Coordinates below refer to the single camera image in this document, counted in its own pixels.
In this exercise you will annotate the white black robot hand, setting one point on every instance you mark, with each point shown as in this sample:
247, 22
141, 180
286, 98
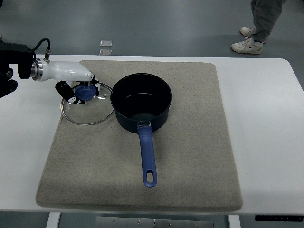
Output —
75, 83

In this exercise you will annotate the glass lid blue knob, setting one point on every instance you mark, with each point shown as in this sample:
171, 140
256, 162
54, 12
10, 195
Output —
92, 112

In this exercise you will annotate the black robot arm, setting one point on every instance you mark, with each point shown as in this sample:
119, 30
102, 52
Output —
20, 55

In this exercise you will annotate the lower silver floor plate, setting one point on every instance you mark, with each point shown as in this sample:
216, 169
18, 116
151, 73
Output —
105, 52

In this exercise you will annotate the silver floor plate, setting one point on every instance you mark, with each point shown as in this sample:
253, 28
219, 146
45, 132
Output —
106, 43
105, 52

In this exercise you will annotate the upper silver floor plate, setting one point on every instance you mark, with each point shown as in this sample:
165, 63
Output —
106, 43

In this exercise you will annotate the white table leg left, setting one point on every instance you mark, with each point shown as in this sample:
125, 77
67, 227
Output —
53, 220

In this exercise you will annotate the white table leg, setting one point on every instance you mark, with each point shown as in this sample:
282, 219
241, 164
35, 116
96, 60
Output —
234, 221
53, 220

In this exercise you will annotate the person in grey trousers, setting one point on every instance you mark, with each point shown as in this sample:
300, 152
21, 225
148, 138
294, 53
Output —
265, 15

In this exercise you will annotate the white table leg right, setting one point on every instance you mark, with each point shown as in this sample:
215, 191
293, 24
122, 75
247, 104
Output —
234, 221

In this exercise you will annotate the black table control panel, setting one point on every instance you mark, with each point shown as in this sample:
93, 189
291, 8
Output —
281, 218

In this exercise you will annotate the dark saucepan blue handle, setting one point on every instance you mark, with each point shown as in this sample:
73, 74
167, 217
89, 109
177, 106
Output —
141, 104

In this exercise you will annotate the grey metal base plate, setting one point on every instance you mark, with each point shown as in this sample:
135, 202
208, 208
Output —
116, 222

